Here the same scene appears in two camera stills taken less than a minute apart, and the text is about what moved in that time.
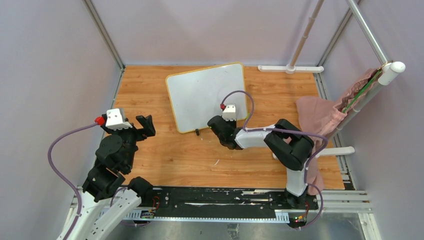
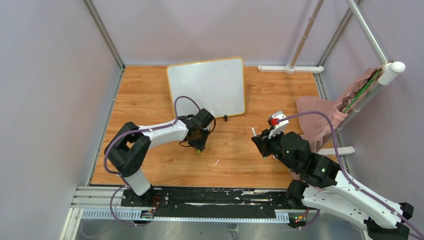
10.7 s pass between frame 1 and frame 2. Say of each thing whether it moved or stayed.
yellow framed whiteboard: moved
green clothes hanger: stayed
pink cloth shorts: stayed
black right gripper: moved
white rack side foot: stayed
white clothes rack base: stayed
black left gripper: moved
